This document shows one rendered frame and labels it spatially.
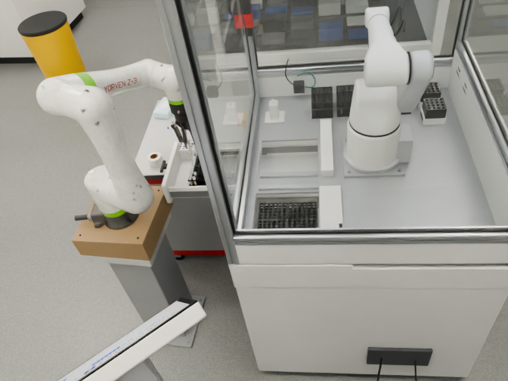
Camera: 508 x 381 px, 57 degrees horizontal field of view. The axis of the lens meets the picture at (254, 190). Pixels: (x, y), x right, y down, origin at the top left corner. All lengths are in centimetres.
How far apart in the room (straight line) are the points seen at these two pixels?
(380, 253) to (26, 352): 204
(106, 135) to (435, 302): 127
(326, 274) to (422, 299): 37
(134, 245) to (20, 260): 156
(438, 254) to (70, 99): 123
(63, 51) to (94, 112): 298
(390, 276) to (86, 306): 184
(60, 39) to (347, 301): 338
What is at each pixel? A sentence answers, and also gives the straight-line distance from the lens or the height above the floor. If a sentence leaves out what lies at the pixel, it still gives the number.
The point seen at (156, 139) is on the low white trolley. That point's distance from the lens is 251.
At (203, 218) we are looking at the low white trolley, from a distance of 251.
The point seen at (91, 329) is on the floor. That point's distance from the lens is 284.
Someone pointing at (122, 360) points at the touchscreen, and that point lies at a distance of 127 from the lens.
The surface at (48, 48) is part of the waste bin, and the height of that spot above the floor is 50.
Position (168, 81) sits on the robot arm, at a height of 133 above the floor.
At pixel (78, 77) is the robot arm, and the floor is 148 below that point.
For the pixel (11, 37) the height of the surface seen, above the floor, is 32.
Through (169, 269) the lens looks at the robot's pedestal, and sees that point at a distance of 229.
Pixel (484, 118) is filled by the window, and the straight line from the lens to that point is 125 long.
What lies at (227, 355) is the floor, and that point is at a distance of 253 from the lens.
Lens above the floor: 226
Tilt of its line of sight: 45 degrees down
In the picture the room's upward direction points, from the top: 10 degrees counter-clockwise
